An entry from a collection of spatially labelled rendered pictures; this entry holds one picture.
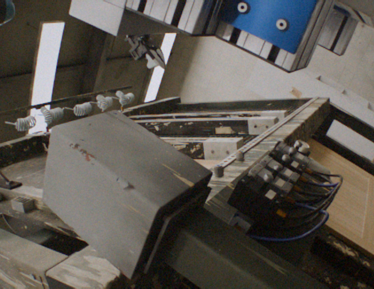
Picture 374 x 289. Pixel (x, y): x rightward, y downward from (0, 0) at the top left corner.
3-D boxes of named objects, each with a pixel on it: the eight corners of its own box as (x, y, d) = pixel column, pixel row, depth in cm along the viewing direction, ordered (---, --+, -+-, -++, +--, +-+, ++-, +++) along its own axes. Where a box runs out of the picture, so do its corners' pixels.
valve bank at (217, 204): (335, 235, 49) (212, 158, 57) (291, 291, 55) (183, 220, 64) (357, 152, 90) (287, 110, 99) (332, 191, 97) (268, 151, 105)
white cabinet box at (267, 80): (394, 124, 383) (260, 50, 454) (371, 161, 411) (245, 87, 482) (392, 114, 433) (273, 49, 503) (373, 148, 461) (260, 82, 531)
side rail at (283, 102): (312, 114, 226) (311, 98, 224) (177, 117, 284) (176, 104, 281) (314, 112, 233) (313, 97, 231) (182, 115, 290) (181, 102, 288)
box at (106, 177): (166, 215, 32) (48, 124, 38) (136, 286, 37) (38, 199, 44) (221, 175, 42) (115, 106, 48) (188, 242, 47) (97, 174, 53)
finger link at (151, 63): (157, 76, 131) (144, 58, 132) (167, 66, 128) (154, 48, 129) (152, 77, 129) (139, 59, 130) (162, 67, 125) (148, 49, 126)
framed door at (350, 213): (371, 259, 118) (374, 255, 117) (261, 189, 137) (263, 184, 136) (377, 182, 192) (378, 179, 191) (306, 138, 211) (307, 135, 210)
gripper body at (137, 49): (148, 60, 136) (132, 38, 137) (161, 46, 131) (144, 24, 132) (136, 62, 130) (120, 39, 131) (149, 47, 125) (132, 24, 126)
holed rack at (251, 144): (221, 170, 92) (221, 168, 92) (211, 170, 93) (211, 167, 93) (319, 97, 228) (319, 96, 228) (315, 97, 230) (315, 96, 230)
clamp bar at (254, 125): (273, 135, 148) (269, 80, 143) (85, 135, 210) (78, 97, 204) (279, 131, 156) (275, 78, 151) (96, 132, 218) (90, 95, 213)
